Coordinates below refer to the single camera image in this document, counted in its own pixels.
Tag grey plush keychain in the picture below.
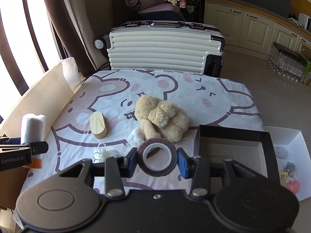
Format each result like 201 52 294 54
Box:
283 162 296 177

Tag small yellow card box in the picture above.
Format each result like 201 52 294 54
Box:
279 171 289 187

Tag beige plush teddy bear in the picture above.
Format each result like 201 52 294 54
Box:
135 95 190 143

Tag plastic bag roll orange core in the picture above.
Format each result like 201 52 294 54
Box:
20 112 47 169

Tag white cardboard tray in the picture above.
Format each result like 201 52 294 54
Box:
265 126 311 201

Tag cream kitchen cabinets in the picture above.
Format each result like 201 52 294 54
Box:
204 0 310 59

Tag brown curtain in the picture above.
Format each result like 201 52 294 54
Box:
44 0 95 77

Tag white paper towel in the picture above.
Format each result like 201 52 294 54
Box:
61 57 82 94

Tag brown tape roll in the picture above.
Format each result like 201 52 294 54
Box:
137 138 178 177

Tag pack of water bottles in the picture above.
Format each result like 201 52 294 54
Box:
269 42 307 82

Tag green red snack box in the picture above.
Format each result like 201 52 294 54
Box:
301 61 311 86

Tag black cardboard box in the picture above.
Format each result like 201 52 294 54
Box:
193 125 280 183

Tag pink crochet toy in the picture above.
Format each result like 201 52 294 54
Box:
286 178 301 194

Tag white ribbed suitcase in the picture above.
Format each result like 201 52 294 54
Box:
93 21 225 77

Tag brown cardboard piece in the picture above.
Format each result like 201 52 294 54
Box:
0 167 29 210

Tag cartoon bear bed sheet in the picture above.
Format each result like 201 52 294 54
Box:
23 70 264 190

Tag grey yarn ball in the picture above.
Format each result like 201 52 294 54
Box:
274 146 288 159

